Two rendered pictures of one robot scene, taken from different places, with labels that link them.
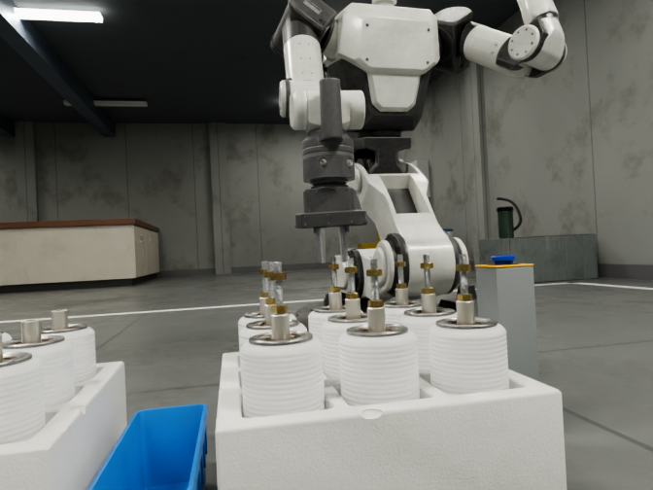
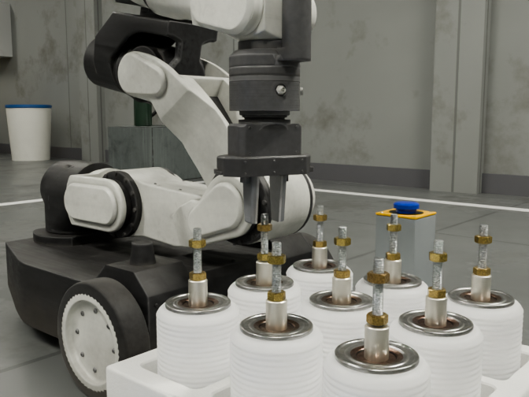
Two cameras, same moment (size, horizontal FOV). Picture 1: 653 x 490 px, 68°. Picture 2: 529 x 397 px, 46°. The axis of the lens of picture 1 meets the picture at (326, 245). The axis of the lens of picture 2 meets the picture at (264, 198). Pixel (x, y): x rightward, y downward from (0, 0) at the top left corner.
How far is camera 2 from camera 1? 52 cm
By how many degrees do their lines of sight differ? 39
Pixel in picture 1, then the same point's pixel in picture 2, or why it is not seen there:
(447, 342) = (490, 324)
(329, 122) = (304, 38)
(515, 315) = (423, 268)
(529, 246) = (172, 138)
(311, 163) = (262, 90)
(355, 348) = (446, 352)
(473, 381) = (510, 361)
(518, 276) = (427, 226)
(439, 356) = not seen: hidden behind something
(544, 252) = not seen: hidden behind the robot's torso
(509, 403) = not seen: outside the picture
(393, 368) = (478, 367)
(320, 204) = (264, 146)
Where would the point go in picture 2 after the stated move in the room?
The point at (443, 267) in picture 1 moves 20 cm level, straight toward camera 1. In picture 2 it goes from (300, 207) to (363, 226)
